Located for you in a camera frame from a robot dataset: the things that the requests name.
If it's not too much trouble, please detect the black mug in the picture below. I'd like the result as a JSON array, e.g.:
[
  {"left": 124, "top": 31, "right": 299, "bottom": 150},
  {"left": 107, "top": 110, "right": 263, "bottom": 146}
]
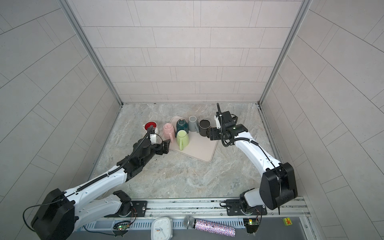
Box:
[{"left": 199, "top": 119, "right": 211, "bottom": 137}]

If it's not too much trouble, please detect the white mug red inside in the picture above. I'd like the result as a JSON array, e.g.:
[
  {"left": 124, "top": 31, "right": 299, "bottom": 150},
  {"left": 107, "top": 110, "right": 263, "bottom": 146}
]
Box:
[{"left": 143, "top": 121, "right": 158, "bottom": 131}]

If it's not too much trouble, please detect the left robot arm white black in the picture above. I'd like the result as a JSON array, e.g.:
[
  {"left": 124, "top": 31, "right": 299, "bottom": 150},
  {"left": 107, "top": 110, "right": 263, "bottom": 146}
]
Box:
[{"left": 26, "top": 127, "right": 171, "bottom": 240}]

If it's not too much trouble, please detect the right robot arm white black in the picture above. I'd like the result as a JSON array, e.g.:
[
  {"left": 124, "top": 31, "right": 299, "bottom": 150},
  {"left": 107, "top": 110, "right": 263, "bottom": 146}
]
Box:
[{"left": 207, "top": 104, "right": 298, "bottom": 215}]

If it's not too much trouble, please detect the pink faceted mug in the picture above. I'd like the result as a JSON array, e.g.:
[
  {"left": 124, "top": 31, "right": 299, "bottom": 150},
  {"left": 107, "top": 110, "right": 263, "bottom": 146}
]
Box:
[{"left": 163, "top": 123, "right": 176, "bottom": 143}]

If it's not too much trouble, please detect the light green mug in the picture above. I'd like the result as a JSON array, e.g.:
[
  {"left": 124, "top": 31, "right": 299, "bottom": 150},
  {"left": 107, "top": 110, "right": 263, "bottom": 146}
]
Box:
[{"left": 177, "top": 130, "right": 190, "bottom": 151}]

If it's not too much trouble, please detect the dark green faceted mug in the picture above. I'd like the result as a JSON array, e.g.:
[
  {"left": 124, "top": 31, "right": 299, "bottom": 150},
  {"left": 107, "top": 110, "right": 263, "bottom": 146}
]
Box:
[{"left": 176, "top": 119, "right": 189, "bottom": 134}]

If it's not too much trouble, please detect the grey mug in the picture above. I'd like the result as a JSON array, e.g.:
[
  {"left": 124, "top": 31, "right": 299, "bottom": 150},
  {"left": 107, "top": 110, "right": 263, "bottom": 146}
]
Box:
[{"left": 189, "top": 116, "right": 200, "bottom": 133}]

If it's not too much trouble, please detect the beige plastic tray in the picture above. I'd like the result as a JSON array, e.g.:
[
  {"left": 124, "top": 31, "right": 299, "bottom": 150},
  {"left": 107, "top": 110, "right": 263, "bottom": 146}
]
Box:
[{"left": 170, "top": 116, "right": 217, "bottom": 162}]

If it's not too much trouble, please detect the small green circuit board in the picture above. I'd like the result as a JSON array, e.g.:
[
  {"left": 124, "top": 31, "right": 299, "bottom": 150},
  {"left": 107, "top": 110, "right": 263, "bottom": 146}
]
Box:
[{"left": 113, "top": 221, "right": 131, "bottom": 231}]

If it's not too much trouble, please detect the white square clock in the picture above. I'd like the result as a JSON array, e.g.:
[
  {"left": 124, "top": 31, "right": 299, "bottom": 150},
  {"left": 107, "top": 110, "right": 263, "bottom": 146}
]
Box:
[{"left": 151, "top": 217, "right": 173, "bottom": 240}]

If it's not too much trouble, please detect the glittery pink microphone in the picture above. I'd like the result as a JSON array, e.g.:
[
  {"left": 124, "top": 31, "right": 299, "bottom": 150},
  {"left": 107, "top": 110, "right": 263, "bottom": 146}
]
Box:
[{"left": 183, "top": 216, "right": 236, "bottom": 238}]

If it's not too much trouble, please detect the small black circuit device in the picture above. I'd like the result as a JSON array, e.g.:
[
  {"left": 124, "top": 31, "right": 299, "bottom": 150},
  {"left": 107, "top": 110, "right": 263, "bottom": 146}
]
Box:
[{"left": 243, "top": 218, "right": 261, "bottom": 234}]

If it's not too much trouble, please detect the yellow warning sticker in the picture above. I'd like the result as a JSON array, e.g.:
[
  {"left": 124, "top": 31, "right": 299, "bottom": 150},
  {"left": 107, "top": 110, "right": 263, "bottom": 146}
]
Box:
[{"left": 283, "top": 218, "right": 293, "bottom": 226}]

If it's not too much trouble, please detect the left metal corner profile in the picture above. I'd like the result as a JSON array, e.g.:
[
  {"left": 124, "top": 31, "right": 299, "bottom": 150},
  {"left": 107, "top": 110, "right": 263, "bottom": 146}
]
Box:
[{"left": 58, "top": 0, "right": 123, "bottom": 106}]

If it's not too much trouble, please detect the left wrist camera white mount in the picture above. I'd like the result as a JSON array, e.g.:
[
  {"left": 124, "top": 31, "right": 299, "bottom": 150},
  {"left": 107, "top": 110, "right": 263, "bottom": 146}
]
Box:
[{"left": 150, "top": 128, "right": 158, "bottom": 145}]

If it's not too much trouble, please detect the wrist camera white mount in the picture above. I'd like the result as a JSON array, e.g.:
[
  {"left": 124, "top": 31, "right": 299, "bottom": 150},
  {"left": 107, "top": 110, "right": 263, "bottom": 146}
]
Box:
[
  {"left": 215, "top": 111, "right": 238, "bottom": 131},
  {"left": 150, "top": 128, "right": 158, "bottom": 145}
]

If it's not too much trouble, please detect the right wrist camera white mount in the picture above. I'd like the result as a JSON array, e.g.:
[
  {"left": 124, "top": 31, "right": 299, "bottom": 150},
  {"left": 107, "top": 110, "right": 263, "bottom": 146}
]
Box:
[{"left": 215, "top": 111, "right": 238, "bottom": 131}]

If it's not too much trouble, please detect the metal base rail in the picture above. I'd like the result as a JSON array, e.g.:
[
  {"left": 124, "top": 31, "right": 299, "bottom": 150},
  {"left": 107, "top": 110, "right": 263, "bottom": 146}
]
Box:
[{"left": 76, "top": 197, "right": 311, "bottom": 233}]

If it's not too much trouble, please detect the metal corner wall profile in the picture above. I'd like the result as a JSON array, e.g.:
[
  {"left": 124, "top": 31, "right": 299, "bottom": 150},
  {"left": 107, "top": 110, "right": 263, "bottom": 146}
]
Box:
[{"left": 258, "top": 0, "right": 313, "bottom": 105}]

